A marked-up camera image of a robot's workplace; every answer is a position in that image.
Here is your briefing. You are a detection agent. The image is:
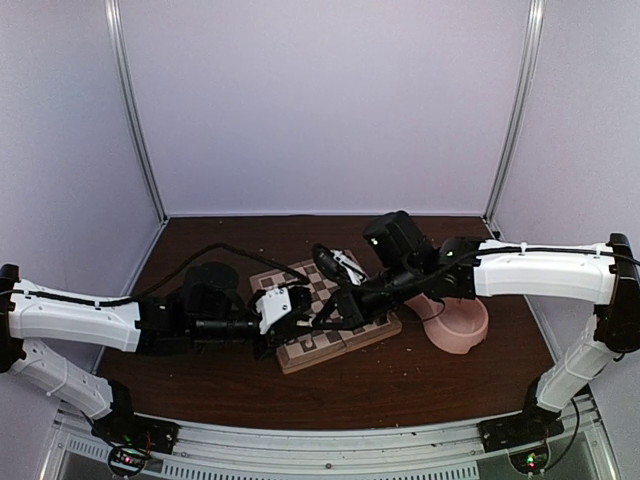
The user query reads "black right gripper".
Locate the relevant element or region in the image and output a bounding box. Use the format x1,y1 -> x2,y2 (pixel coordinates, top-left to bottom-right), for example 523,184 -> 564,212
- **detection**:
313,259 -> 423,331

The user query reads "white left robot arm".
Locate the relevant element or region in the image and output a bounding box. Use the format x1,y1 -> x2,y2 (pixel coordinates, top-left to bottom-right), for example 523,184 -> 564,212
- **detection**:
1,262 -> 312,444

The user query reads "wooden chess board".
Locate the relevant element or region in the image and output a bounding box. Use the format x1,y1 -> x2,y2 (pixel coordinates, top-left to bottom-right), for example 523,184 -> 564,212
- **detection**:
248,249 -> 404,376

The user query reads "left circuit board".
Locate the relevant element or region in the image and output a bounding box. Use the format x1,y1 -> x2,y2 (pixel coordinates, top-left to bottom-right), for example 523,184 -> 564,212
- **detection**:
107,446 -> 150,476

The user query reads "circuit board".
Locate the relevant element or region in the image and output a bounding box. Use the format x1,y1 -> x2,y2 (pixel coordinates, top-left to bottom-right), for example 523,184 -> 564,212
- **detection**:
509,446 -> 550,475
107,446 -> 150,476

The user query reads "right circuit board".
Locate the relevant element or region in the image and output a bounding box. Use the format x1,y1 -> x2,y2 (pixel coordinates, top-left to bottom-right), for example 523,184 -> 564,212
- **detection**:
509,446 -> 550,475

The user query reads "pink double pet bowl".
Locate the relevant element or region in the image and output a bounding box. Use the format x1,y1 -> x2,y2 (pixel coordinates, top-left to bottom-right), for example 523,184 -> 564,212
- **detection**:
404,294 -> 489,355

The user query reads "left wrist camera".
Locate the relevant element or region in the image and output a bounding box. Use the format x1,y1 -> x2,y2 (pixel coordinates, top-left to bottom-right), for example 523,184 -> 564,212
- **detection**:
254,285 -> 312,336

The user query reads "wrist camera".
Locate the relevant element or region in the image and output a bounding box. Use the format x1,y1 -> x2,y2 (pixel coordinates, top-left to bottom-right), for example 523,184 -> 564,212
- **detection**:
312,243 -> 368,286
254,285 -> 312,336

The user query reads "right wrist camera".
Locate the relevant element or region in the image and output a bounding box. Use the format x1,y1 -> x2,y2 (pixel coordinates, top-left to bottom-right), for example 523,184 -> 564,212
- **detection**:
312,243 -> 368,286

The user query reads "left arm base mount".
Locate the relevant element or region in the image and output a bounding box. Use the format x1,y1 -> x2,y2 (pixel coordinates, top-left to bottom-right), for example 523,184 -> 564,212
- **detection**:
92,415 -> 180,454

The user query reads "aluminium front rail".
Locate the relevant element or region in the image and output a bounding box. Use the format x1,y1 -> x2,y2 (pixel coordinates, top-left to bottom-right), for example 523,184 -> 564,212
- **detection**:
34,394 -> 622,479

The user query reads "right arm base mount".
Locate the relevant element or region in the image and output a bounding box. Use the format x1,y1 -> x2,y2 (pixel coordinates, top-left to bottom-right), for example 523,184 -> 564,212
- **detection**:
478,410 -> 565,453

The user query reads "right aluminium frame post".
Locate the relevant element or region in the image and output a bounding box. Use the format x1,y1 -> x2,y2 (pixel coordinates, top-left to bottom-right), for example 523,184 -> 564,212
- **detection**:
483,0 -> 546,227

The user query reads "aluminium frame post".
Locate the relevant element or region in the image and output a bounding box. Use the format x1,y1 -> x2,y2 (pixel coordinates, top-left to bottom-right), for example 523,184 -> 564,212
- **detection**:
104,0 -> 169,225
483,0 -> 546,227

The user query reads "left aluminium frame post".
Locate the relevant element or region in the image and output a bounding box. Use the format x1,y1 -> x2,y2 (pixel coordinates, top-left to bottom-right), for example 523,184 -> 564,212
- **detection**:
104,0 -> 169,225

